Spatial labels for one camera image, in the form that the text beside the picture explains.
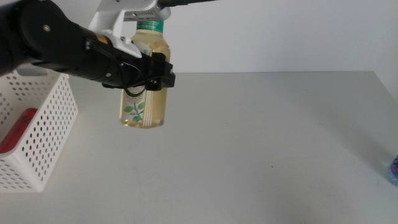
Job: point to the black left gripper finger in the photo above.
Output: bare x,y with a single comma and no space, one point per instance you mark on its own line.
163,76

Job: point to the yellow tea bottle green label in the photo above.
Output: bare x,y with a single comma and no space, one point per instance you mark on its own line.
157,109

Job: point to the red cola can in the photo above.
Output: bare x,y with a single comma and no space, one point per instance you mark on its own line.
17,133

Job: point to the clear blue water bottle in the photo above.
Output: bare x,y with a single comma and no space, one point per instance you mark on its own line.
394,172

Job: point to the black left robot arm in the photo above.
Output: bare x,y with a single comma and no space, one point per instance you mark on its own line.
37,37

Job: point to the white perforated plastic basket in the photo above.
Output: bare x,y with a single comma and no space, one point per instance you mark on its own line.
49,130

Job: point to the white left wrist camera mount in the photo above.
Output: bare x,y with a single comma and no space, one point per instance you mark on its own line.
105,15

